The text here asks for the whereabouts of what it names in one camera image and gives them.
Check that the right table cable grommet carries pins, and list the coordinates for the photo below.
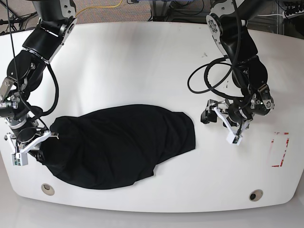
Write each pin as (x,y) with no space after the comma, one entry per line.
(256,195)

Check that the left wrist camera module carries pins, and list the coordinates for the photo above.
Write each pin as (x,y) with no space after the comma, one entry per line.
(234,139)

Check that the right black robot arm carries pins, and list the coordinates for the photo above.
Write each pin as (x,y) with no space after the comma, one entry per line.
(57,19)

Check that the left table cable grommet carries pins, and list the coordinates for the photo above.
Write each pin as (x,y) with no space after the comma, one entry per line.
(47,189)

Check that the black T-shirt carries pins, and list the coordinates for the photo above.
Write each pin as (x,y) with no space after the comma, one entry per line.
(116,147)

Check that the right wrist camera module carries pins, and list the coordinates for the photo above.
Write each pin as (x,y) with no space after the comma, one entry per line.
(19,159)

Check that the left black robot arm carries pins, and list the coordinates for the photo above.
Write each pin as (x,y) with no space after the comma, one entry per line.
(227,22)

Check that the table cable grommet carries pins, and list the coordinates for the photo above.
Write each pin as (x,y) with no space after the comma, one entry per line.
(47,189)
(256,195)

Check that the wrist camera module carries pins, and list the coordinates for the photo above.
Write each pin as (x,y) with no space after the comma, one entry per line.
(19,159)
(234,139)

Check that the black tripod stand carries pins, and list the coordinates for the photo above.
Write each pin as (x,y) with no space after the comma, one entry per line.
(14,22)

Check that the red tape rectangle marker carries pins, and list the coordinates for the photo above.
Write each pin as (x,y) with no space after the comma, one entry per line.
(278,150)

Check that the white power strip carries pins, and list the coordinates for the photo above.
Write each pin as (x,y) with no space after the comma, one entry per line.
(293,11)

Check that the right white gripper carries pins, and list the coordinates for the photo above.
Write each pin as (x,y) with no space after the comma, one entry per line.
(28,134)

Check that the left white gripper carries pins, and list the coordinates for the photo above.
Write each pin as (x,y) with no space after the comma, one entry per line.
(232,117)

